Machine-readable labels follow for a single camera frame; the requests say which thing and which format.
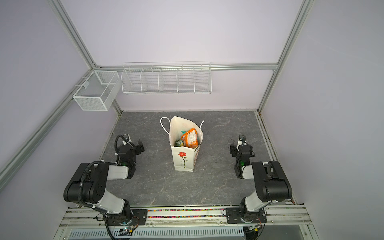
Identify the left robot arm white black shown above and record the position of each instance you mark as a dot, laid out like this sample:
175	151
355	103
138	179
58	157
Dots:
88	185

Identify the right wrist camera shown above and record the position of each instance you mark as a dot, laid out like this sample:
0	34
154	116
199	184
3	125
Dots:
240	141

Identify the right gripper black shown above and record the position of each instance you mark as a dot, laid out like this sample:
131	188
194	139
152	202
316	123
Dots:
233	150

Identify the white mesh box basket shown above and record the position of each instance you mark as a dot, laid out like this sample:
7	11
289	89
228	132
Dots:
98	91

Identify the white floral paper bag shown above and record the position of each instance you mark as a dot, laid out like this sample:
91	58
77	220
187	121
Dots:
184	158

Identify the white wire shelf basket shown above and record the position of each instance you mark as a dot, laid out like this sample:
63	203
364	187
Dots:
167	78

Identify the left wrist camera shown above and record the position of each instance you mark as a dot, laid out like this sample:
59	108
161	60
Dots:
127	140

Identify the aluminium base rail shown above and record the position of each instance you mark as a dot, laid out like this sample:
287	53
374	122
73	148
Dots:
190	217

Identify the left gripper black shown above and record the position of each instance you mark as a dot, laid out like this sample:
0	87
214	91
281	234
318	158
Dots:
137	148

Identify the green candy bag back side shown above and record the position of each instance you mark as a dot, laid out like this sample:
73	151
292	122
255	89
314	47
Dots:
179	143

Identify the orange Fox's fruits candy bag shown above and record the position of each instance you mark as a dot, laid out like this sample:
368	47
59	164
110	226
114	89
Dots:
190	138

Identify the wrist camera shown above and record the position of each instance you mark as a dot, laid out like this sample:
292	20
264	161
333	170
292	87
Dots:
240	141
127	140

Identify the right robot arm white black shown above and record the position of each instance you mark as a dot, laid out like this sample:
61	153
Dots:
271	185

